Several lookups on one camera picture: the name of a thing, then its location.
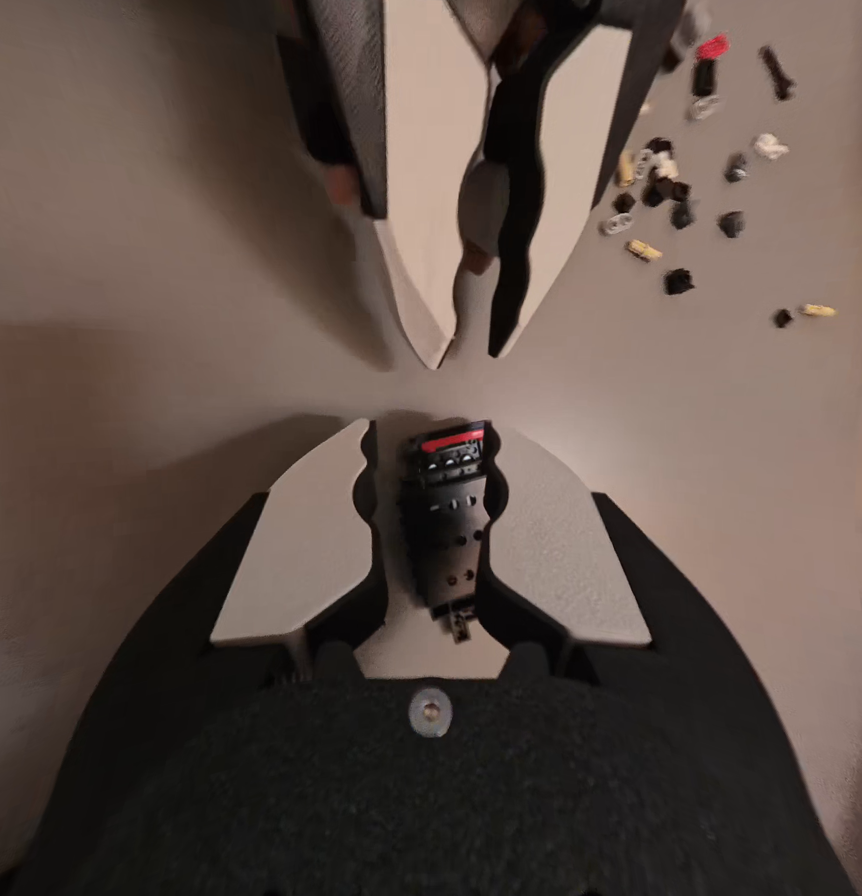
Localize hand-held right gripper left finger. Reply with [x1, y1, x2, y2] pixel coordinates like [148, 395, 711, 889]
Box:
[210, 419, 390, 657]

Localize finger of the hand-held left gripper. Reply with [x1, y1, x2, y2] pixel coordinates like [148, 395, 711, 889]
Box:
[483, 27, 632, 359]
[372, 0, 502, 371]

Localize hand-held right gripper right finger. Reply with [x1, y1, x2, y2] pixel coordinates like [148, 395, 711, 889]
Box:
[477, 423, 652, 653]

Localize black toy car chassis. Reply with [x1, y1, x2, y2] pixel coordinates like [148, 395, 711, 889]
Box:
[396, 419, 496, 645]

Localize small red brick plate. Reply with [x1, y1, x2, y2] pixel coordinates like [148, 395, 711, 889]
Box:
[418, 428, 491, 456]

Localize grey desk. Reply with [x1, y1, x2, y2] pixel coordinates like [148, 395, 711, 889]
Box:
[0, 0, 862, 896]

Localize person's left hand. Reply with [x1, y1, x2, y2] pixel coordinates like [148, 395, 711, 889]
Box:
[324, 162, 363, 209]

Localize scattered small toy bricks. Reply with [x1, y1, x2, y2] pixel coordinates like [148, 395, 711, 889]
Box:
[599, 31, 839, 330]

